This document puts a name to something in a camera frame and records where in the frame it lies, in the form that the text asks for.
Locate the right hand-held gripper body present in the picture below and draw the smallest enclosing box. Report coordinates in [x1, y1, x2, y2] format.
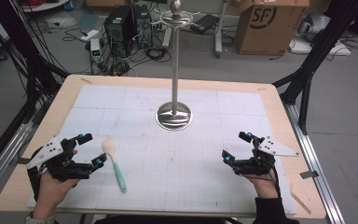
[231, 135, 300, 177]

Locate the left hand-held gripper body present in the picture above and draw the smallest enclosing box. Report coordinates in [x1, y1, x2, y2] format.
[26, 134, 93, 201]

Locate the person's right hand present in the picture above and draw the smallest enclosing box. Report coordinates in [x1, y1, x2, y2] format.
[244, 148, 280, 200]

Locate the person's left hand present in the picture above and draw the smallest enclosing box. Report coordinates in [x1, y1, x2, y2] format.
[32, 148, 79, 219]

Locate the black tape piece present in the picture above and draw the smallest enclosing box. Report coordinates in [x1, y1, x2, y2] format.
[299, 170, 320, 180]

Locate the wooden stick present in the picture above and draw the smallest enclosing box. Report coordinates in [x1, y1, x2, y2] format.
[290, 189, 313, 216]

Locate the white grid mat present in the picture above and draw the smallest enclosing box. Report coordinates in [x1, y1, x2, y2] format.
[26, 84, 298, 217]

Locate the white box with display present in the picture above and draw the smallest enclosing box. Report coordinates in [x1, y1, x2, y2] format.
[89, 37, 103, 64]

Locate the metal utensil stand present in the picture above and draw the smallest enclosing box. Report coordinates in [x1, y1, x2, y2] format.
[153, 0, 201, 132]

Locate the white power strip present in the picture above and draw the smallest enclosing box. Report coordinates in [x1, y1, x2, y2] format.
[79, 29, 101, 43]

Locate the white metal stand leg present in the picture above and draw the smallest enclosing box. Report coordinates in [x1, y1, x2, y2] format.
[213, 0, 231, 59]

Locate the cardboard box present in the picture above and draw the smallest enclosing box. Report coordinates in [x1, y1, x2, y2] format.
[234, 0, 310, 57]

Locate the large black computer tower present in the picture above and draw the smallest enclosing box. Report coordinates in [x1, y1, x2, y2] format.
[103, 5, 138, 59]

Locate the white flat board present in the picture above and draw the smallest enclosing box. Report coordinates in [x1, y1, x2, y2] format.
[288, 36, 352, 57]

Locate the black flat device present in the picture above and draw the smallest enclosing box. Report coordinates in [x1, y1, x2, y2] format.
[189, 13, 221, 35]

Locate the slim black computer tower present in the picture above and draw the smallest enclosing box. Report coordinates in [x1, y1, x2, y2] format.
[132, 4, 154, 50]

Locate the grey round appliance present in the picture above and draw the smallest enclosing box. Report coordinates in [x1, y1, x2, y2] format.
[297, 12, 332, 44]

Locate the white round table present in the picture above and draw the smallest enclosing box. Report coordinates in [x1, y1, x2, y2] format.
[21, 0, 73, 14]

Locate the white spoon with green handle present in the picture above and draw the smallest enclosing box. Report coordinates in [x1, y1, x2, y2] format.
[102, 136, 129, 194]

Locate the aluminium rail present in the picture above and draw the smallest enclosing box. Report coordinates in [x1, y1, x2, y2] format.
[0, 119, 35, 207]
[282, 102, 347, 224]

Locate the black metal frame with cables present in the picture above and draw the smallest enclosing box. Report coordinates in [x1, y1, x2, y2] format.
[0, 0, 71, 120]

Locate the coiled black cable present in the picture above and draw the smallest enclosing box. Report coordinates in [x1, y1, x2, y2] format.
[144, 46, 172, 63]

